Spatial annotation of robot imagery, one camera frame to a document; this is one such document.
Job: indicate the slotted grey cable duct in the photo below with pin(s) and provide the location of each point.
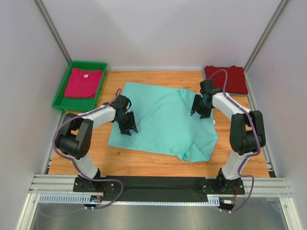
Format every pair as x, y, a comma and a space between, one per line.
89, 200

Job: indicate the pink folded t shirt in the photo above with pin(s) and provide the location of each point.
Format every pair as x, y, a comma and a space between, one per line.
83, 83

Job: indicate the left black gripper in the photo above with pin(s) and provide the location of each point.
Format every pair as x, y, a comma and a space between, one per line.
124, 130

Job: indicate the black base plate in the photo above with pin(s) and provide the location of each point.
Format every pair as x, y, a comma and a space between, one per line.
143, 188

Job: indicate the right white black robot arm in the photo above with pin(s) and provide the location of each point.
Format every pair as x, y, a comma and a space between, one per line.
247, 133

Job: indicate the green plastic tray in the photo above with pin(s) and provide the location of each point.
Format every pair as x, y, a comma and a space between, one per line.
78, 104

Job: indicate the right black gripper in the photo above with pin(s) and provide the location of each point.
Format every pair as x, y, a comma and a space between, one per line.
204, 114

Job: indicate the aluminium frame rail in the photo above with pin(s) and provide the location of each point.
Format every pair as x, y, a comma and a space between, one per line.
63, 184

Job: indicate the teal t shirt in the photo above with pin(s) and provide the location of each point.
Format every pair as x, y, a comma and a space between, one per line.
165, 125

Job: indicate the dark red folded t shirt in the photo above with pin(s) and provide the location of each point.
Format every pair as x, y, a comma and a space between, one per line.
218, 78

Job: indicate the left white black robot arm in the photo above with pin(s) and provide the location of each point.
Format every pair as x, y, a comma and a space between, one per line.
73, 139

